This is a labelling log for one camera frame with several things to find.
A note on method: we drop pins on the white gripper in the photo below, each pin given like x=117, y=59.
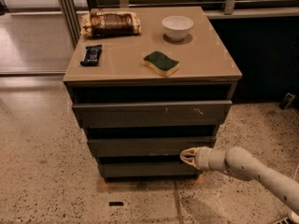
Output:
x=204, y=159

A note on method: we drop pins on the grey drawer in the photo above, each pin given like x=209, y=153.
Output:
x=130, y=147
x=157, y=114
x=117, y=170

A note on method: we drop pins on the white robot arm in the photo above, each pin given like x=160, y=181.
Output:
x=240, y=164

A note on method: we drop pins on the grey bottom drawer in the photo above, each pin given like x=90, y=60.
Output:
x=117, y=170

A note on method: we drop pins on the grey drawer cabinet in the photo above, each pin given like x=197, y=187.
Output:
x=206, y=72

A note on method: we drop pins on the grey top drawer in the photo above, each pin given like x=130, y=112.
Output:
x=157, y=114

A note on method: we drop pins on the green yellow sponge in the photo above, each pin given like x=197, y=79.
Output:
x=161, y=64

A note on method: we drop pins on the white floor device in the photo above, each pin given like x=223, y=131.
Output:
x=290, y=218

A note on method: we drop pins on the white ceramic bowl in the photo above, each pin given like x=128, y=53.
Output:
x=177, y=28

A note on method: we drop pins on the dark blue snack bar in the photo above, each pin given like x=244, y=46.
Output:
x=91, y=56

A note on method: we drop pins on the brown snack bag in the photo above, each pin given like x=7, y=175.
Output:
x=98, y=23

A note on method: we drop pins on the small grey floor bracket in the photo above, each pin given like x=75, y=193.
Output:
x=287, y=101

